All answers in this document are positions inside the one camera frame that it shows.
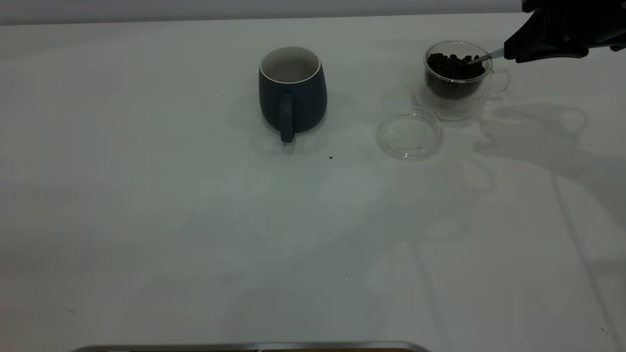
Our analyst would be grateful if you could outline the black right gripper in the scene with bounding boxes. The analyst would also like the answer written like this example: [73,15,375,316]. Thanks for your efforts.
[504,0,626,64]

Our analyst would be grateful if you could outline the dark roasted coffee beans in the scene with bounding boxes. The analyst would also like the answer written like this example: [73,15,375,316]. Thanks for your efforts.
[425,53,487,101]

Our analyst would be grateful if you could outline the clear double-wall glass cup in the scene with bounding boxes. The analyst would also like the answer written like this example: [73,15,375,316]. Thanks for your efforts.
[414,41,512,122]

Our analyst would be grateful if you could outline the clear round glass lid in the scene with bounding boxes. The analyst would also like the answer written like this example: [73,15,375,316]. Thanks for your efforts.
[376,106,445,161]

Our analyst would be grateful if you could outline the dark blue-grey ceramic mug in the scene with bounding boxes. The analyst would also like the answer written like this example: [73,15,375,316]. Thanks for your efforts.
[259,46,328,144]

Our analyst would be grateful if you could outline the metal spoon pale blue handle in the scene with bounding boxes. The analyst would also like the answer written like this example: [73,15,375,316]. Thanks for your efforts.
[466,47,506,66]

